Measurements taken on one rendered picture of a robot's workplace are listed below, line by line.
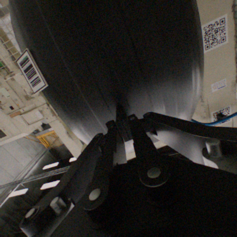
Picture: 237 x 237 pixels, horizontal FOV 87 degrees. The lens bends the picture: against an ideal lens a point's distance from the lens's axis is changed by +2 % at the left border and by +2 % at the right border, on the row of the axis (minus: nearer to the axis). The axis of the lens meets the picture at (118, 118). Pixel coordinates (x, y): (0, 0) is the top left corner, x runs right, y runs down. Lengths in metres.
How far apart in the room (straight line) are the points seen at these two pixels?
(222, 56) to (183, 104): 0.31
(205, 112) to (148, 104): 0.37
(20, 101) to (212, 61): 4.71
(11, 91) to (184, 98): 4.79
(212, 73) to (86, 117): 0.44
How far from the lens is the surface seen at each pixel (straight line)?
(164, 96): 0.23
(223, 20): 0.54
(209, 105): 0.57
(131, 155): 0.90
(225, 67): 0.56
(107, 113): 0.22
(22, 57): 0.27
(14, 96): 4.87
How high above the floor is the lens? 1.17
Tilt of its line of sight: 23 degrees up
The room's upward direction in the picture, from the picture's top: 154 degrees clockwise
